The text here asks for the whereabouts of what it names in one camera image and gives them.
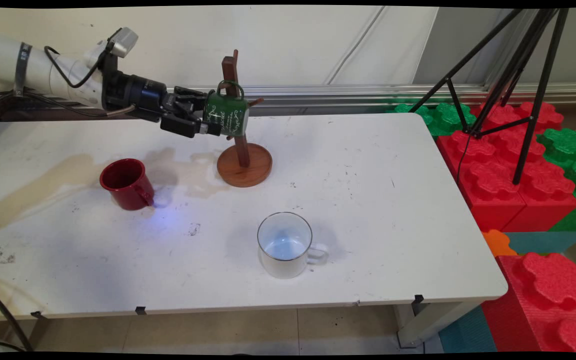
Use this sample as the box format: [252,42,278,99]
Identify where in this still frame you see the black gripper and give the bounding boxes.
[102,70,222,139]

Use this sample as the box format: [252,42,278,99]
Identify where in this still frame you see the green enamel mug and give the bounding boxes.
[201,80,250,139]

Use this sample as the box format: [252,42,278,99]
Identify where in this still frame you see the wooden mug tree stand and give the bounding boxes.
[216,49,273,189]

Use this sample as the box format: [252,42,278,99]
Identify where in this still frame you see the red enamel mug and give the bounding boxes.
[99,158,156,211]

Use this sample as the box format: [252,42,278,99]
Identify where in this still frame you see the white enamel mug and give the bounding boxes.
[257,211,329,279]

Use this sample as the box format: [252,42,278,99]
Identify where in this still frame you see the green foam block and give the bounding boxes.
[392,102,478,137]
[537,128,576,233]

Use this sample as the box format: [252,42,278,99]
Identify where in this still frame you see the red foam block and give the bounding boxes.
[435,131,529,234]
[470,101,576,234]
[480,252,576,354]

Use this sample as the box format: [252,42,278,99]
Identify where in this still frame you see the white table leg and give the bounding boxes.
[394,300,485,350]

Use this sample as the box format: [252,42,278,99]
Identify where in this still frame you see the orange foam piece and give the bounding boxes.
[481,229,518,259]

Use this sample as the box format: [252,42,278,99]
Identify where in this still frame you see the black tripod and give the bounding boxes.
[408,7,571,186]

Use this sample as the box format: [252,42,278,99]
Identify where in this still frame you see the teal foam mat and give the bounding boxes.
[504,230,576,256]
[437,304,499,354]

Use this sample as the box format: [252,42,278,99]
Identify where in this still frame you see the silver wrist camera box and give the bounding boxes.
[105,27,140,59]

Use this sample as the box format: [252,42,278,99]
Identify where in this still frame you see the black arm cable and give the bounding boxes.
[0,45,137,119]

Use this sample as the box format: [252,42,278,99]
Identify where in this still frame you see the metal wall rail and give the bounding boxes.
[18,83,576,121]

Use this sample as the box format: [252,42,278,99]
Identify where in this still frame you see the grey arm strap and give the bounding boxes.
[13,42,33,97]

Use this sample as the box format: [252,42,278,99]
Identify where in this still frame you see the white wall cable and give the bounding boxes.
[325,6,387,86]

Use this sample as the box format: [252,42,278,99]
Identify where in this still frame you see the black floor cable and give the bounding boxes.
[0,281,35,353]

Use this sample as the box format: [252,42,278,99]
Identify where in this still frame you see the thin black tripod cable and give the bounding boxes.
[455,131,472,187]

